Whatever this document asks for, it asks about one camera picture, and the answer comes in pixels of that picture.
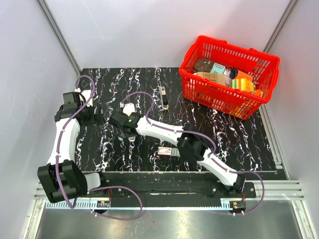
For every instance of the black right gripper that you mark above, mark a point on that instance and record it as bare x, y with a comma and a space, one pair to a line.
124, 136

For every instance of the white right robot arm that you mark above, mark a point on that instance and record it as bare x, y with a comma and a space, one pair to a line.
192, 145

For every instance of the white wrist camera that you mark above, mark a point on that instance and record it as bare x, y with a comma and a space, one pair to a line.
84, 96
128, 108

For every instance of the red plastic shopping basket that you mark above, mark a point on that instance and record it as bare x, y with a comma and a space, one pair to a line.
263, 67

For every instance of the beige and black stapler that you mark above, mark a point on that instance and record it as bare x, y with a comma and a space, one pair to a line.
164, 98

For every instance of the aluminium frame rail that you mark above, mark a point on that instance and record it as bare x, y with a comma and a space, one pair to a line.
255, 191

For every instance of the light blue stapler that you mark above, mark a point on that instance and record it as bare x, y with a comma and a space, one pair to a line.
131, 138

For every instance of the teal small box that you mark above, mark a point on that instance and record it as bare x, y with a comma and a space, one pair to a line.
218, 68

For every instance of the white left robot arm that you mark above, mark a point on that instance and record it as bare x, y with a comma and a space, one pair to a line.
60, 177

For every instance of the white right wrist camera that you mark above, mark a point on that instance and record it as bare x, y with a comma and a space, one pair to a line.
128, 108

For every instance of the yellow orange box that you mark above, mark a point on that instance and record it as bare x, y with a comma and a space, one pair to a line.
243, 84

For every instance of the red white staple box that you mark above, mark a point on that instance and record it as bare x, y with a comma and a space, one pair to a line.
168, 151

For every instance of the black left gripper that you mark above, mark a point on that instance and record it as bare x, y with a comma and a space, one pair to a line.
97, 118

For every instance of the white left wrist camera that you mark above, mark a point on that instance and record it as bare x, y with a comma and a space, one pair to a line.
84, 96

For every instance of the brown cardboard box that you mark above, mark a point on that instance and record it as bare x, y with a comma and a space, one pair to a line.
214, 77

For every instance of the orange bottle blue cap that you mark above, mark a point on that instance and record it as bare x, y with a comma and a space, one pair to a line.
237, 74

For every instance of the brown round pouch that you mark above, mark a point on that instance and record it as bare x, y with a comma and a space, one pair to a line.
203, 65

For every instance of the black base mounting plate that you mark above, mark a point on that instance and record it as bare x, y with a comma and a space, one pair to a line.
155, 190

